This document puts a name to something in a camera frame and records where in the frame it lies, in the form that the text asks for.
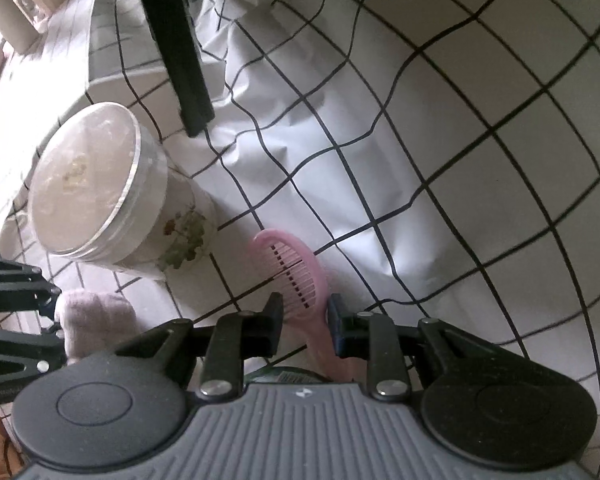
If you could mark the dark green item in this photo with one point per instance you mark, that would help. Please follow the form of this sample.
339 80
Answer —
280 376

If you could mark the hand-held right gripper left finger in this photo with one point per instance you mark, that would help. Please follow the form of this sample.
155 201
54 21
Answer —
275 316

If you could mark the pink soft cloth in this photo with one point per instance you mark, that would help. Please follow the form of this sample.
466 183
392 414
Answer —
97 322

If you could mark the pink plastic comb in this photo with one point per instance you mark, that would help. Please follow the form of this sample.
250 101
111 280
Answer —
305 270

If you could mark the white floral lidded container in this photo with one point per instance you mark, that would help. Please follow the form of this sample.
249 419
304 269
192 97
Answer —
105 185

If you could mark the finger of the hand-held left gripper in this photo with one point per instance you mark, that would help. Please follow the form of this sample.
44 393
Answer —
20 285
15 355

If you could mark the white checked tablecloth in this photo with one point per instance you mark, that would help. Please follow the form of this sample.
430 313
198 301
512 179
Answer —
405 135

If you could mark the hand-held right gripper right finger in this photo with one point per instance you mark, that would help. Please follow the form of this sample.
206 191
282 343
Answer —
336 322

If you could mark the black monitor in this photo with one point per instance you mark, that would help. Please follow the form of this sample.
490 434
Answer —
177 35

